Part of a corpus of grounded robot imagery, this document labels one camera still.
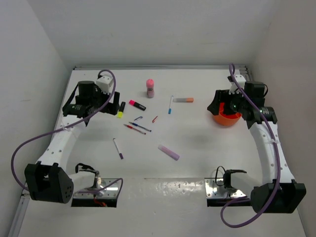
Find lilac marker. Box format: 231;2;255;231
158;145;180;161

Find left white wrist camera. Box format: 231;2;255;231
95;75;114;94

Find blue ballpoint pen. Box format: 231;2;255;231
129;122;152;132

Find pink glue bottle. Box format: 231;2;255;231
146;79;155;98

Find pink black highlighter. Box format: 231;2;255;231
129;100;146;111

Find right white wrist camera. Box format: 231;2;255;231
228;75;246;94

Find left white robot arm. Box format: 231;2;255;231
24;77;119;203

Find metal base plate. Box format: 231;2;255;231
73;178;122;198
204;178;246;199

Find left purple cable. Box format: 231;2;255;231
10;69;123;197

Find grey orange marker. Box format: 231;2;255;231
173;98;194;103

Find red ballpoint pen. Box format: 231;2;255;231
123;124;146;135

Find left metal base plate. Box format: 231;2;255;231
73;178;122;198

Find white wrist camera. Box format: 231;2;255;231
95;75;114;94
228;75;246;94

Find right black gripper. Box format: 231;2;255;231
207;88;248;116

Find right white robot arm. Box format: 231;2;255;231
207;82;306;213

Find orange divided container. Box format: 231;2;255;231
213;103;242;126

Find yellow black highlighter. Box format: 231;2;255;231
117;101;126;119

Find purple capped white pen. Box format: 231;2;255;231
113;138;124;159

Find blue capped white pen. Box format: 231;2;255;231
168;95;173;115

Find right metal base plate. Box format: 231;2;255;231
204;178;246;199

